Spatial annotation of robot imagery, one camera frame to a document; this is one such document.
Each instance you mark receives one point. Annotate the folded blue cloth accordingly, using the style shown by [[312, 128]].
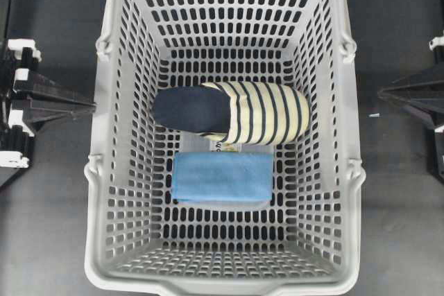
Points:
[[222, 177]]

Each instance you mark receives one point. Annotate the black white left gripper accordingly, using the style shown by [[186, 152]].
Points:
[[18, 58]]

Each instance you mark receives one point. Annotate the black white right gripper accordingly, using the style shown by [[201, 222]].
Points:
[[421, 95]]

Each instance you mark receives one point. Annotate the navy and striped slipper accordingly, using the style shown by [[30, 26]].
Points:
[[253, 113]]

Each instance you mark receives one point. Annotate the grey plastic shopping basket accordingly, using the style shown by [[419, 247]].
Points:
[[139, 239]]

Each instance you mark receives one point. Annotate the clear plastic package under cloth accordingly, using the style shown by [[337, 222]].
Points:
[[192, 143]]

